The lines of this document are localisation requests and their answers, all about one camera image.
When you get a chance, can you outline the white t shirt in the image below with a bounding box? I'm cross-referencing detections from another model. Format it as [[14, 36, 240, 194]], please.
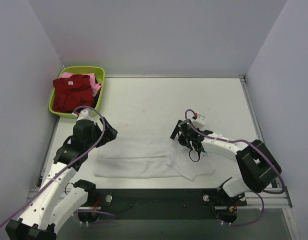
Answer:
[[94, 137, 215, 181]]

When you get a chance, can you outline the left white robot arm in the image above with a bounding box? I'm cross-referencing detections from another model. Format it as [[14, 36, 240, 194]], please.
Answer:
[[5, 117, 117, 240]]

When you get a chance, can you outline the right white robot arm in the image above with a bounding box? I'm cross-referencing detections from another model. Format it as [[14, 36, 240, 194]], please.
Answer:
[[170, 120, 282, 198]]

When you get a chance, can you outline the black t shirt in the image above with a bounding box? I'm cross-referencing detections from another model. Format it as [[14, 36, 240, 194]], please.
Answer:
[[80, 83, 100, 108]]

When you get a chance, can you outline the red t shirt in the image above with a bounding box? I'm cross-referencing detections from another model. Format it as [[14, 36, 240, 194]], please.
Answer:
[[52, 74, 90, 113]]

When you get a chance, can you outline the pink t shirt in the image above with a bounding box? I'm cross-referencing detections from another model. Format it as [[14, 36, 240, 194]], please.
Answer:
[[60, 72, 102, 96]]

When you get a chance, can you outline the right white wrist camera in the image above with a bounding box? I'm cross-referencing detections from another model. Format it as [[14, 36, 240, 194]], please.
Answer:
[[192, 113, 206, 129]]

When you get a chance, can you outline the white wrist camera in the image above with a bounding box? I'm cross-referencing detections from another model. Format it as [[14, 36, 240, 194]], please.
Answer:
[[192, 113, 206, 129], [72, 108, 93, 121]]

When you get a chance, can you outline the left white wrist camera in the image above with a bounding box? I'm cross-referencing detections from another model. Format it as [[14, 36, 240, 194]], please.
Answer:
[[72, 108, 93, 121]]

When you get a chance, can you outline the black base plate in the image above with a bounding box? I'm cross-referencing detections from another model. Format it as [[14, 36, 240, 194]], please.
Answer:
[[66, 188, 248, 221]]

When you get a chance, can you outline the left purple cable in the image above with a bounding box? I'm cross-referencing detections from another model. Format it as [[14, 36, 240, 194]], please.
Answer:
[[0, 106, 117, 233]]

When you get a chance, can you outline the aluminium front rail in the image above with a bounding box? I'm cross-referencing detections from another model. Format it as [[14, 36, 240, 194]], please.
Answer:
[[26, 186, 293, 210]]

